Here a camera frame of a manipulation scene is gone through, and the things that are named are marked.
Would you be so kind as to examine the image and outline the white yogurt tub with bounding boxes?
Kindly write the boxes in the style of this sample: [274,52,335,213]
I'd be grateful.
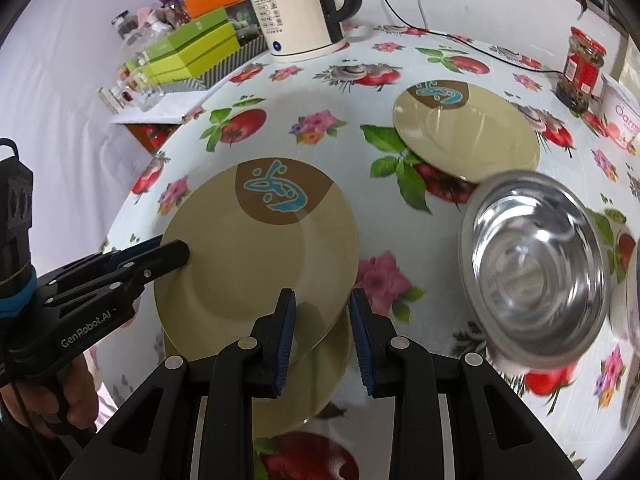
[599,74,640,150]

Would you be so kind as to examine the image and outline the glass jars cluster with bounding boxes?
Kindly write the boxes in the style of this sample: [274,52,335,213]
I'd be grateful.
[103,8,174,114]

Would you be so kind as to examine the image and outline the green box stack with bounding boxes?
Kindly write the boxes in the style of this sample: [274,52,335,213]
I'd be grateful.
[148,8,240,84]

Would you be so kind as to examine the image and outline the olive plate underneath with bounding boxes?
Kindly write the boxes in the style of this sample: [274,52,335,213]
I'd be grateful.
[156,300,352,438]

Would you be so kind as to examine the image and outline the olive plate with blue pattern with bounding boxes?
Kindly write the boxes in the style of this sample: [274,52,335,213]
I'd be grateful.
[154,157,358,361]

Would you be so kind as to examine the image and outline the person's left hand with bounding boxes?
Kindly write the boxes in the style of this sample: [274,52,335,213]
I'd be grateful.
[1,354,99,438]

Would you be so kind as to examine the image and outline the far olive patterned plate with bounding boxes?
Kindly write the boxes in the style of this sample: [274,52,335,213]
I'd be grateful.
[393,79,540,184]

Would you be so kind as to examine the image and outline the stainless steel bowl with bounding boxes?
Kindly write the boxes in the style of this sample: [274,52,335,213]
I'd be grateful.
[459,170,611,370]

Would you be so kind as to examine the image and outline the stacked white plates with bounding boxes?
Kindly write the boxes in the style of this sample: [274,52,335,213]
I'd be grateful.
[608,245,639,432]

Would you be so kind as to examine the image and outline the black power cable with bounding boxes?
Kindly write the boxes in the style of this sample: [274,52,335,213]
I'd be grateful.
[360,0,566,76]

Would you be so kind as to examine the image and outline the red lid sauce jar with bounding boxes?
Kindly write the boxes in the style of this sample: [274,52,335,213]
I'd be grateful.
[555,26,606,114]

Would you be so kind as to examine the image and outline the white electric kettle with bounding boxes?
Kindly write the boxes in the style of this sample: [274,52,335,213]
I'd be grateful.
[250,0,362,63]

